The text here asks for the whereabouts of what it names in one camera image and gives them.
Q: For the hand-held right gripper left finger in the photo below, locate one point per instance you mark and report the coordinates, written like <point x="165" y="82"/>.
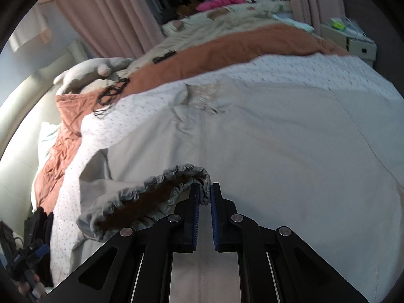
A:
<point x="195" y="202"/>

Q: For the pale green cloth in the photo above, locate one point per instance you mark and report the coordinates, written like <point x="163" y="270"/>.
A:
<point x="299" y="25"/>

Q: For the yellow-green packet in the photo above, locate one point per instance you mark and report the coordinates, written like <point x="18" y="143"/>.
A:
<point x="337" y="23"/>

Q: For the black fabric tag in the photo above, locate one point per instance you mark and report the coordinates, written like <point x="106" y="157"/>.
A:
<point x="164" y="56"/>

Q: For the pink curtain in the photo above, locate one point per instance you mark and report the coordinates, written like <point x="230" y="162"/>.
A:
<point x="110" y="12"/>
<point x="315" y="0"/>

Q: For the bright pink cloth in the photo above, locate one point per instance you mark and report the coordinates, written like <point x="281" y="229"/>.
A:
<point x="217" y="3"/>

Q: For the orange-brown blanket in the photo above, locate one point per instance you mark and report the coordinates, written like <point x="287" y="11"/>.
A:
<point x="221" y="53"/>

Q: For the cream padded headboard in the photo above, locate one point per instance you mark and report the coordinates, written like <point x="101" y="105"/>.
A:
<point x="25" y="107"/>

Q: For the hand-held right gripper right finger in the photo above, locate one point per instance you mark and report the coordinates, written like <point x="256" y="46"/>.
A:
<point x="215" y="214"/>

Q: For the white dotted bed sheet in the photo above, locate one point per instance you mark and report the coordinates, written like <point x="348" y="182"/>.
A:
<point x="94" y="126"/>

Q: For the grey plush toy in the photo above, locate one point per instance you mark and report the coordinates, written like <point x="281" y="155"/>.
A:
<point x="82" y="75"/>

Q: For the cream nightstand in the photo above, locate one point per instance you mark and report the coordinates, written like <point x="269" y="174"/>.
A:
<point x="356" y="45"/>

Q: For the large beige garment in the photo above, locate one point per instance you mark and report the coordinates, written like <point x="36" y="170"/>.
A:
<point x="284" y="164"/>

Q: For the person's left hand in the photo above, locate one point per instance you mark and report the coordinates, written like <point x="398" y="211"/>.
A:
<point x="34" y="287"/>

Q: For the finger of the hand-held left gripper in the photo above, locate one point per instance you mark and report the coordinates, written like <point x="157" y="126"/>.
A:
<point x="39" y="224"/>

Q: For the beige patchwork quilt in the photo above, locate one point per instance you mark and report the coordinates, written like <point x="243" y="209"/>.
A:
<point x="202" y="28"/>

